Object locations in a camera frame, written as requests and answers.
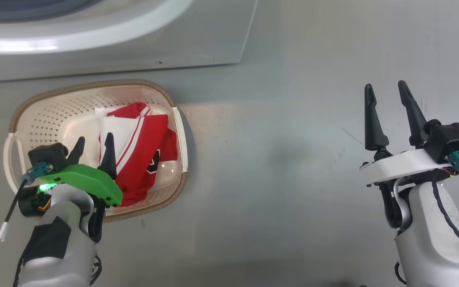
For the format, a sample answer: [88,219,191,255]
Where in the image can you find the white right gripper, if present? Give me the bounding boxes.
[359,81,453,187]

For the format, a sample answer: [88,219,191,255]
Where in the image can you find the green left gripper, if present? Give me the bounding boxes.
[18,132,123,218]

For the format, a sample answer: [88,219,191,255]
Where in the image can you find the red and white garment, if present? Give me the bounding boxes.
[94,102,180,207]

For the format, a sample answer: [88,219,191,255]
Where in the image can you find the cream perforated laundry basket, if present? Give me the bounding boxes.
[3,79,189,223]

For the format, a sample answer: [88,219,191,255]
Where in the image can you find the white washing machine body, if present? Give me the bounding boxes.
[0,0,258,83]

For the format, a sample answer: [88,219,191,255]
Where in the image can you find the left camera cable teal plug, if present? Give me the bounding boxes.
[0,161,53,287]

